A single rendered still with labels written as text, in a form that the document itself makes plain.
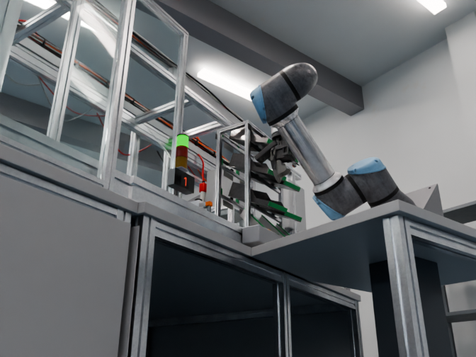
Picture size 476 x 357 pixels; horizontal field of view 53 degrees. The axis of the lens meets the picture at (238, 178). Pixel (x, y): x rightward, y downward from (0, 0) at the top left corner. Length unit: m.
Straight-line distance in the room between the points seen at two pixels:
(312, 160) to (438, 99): 3.74
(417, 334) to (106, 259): 0.71
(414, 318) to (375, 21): 4.19
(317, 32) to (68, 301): 4.42
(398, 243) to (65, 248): 0.75
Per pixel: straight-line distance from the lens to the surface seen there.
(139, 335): 1.16
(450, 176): 4.91
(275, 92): 1.57
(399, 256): 1.20
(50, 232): 1.03
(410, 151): 5.23
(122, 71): 1.34
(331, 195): 1.64
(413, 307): 1.18
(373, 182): 1.66
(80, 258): 1.07
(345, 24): 5.09
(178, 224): 1.28
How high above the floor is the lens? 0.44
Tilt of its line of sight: 24 degrees up
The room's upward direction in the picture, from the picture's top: straight up
